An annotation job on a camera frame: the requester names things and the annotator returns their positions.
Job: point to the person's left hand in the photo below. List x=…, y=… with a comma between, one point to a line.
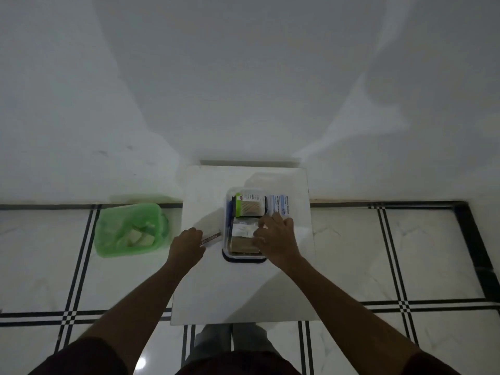
x=185, y=249

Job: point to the person's right hand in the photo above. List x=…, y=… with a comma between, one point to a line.
x=277, y=240

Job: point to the black lid green cross label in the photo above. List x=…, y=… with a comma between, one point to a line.
x=244, y=260

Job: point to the clear first aid box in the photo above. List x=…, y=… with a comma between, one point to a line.
x=226, y=242

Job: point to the cotton swab pack green edge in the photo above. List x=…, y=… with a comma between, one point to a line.
x=252, y=206

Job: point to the person's left forearm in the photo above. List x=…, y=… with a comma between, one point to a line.
x=144, y=312

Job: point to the person's right forearm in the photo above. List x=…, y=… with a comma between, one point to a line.
x=343, y=308

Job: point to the person's dark shirt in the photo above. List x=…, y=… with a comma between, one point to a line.
x=242, y=365

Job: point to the tan bandage roll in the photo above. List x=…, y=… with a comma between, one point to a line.
x=244, y=246

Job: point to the blue white printed packet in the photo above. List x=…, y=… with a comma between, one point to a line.
x=279, y=203

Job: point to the white crumpled paper waste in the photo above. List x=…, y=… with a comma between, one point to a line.
x=140, y=238

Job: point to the blue flat packet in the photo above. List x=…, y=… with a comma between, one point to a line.
x=230, y=212

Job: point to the green plastic waste bin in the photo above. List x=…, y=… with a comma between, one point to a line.
x=107, y=238

